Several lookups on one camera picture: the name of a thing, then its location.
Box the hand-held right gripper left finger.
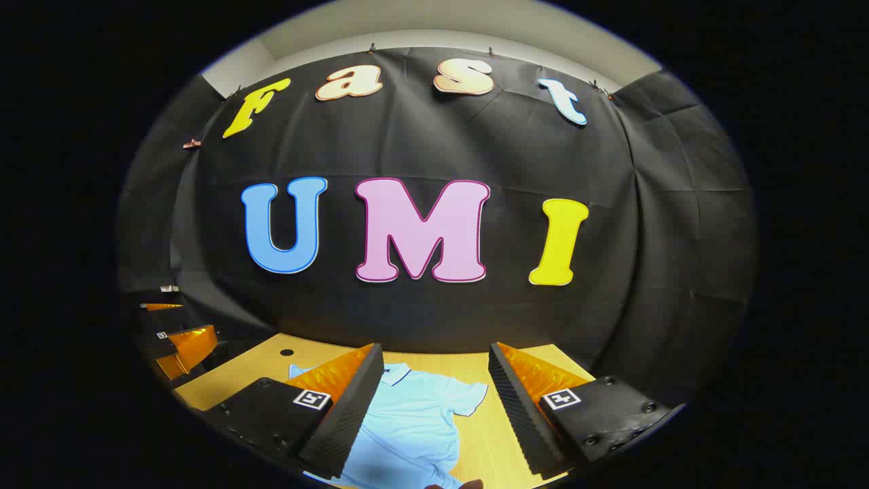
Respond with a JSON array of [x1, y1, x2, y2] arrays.
[[204, 343, 385, 479]]

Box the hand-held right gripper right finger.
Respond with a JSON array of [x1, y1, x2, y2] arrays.
[[489, 342, 686, 476]]

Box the light blue T-shirt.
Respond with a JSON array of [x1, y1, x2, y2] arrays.
[[289, 363, 489, 489]]

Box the black backdrop cloth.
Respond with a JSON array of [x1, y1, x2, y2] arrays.
[[115, 46, 758, 408]]

